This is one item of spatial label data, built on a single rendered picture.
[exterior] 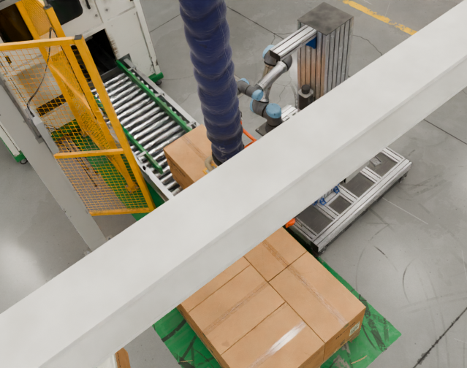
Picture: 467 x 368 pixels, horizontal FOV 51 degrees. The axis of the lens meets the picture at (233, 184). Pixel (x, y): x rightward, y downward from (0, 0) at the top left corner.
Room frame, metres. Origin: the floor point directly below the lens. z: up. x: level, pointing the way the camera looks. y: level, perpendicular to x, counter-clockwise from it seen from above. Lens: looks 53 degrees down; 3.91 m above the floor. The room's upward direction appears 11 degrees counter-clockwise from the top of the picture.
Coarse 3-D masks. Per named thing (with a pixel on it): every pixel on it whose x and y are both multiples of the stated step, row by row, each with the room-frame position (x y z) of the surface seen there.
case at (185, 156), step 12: (192, 132) 2.85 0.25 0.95; (204, 132) 2.83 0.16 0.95; (180, 144) 2.75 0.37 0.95; (192, 144) 2.72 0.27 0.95; (204, 144) 2.70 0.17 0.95; (168, 156) 2.68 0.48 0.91; (180, 156) 2.62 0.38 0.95; (192, 156) 2.59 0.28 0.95; (204, 156) 2.57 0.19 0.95; (180, 168) 2.52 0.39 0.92; (192, 168) 2.47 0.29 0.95; (204, 168) 2.45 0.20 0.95; (180, 180) 2.60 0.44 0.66; (192, 180) 2.36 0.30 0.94
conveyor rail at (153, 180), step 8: (112, 136) 3.35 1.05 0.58; (120, 144) 3.22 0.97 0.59; (136, 160) 2.98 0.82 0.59; (144, 176) 2.90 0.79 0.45; (152, 176) 2.76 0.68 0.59; (152, 184) 2.77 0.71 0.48; (160, 184) 2.66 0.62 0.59; (160, 192) 2.64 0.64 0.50; (168, 192) 2.55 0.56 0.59; (168, 200) 2.52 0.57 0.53
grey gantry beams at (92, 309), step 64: (384, 64) 0.64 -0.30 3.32; (448, 64) 0.61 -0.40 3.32; (320, 128) 0.53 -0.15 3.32; (384, 128) 0.58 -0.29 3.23; (192, 192) 0.45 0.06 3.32; (256, 192) 0.42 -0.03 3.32; (320, 192) 0.46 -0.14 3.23; (128, 256) 0.36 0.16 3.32; (192, 256) 0.34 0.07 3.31; (0, 320) 0.30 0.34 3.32; (64, 320) 0.28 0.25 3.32; (128, 320) 0.30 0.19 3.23
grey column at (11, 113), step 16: (0, 80) 2.39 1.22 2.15; (0, 96) 2.38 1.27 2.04; (0, 112) 2.36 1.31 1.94; (16, 112) 2.40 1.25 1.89; (16, 128) 2.37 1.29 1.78; (32, 128) 2.39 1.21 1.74; (16, 144) 2.35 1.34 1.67; (32, 144) 2.39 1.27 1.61; (32, 160) 2.36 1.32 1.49; (48, 160) 2.40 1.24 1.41; (48, 176) 2.37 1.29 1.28; (64, 176) 2.42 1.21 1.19; (64, 192) 2.39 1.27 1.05; (64, 208) 2.35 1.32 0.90; (80, 208) 2.40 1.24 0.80; (80, 224) 2.37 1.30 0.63; (96, 224) 2.43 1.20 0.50; (96, 240) 2.39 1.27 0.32
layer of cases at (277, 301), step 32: (256, 256) 1.82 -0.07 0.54; (288, 256) 1.77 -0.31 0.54; (224, 288) 1.61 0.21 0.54; (256, 288) 1.56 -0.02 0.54; (288, 288) 1.51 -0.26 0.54; (320, 288) 1.47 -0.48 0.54; (192, 320) 1.43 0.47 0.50; (224, 320) 1.37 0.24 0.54; (256, 320) 1.32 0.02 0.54; (288, 320) 1.28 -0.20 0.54; (320, 320) 1.24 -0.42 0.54; (352, 320) 1.20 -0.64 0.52; (224, 352) 1.14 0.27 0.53; (256, 352) 1.10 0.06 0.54; (288, 352) 1.06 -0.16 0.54; (320, 352) 1.05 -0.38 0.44
